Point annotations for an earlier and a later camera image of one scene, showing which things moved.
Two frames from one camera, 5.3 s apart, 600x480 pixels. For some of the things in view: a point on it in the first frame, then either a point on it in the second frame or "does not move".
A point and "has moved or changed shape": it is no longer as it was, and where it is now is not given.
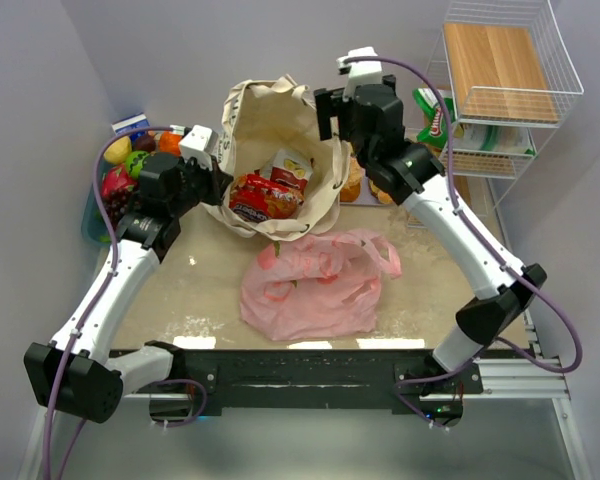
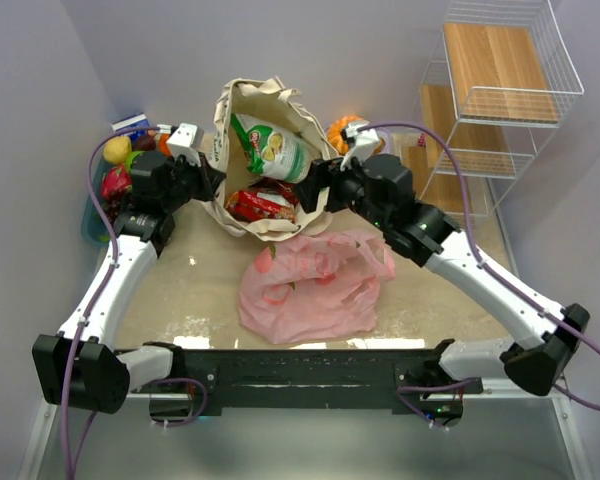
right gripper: x=325 y=115 → x=319 y=179
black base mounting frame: x=405 y=375 does not move
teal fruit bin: x=93 y=226 does not move
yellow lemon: x=118 y=150 does not move
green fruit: x=134 y=162 does not move
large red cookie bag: x=257 y=198 has moved or changed shape
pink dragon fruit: x=116 y=179 does not move
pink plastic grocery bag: x=317 y=285 does not move
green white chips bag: x=434 y=131 → x=271 y=150
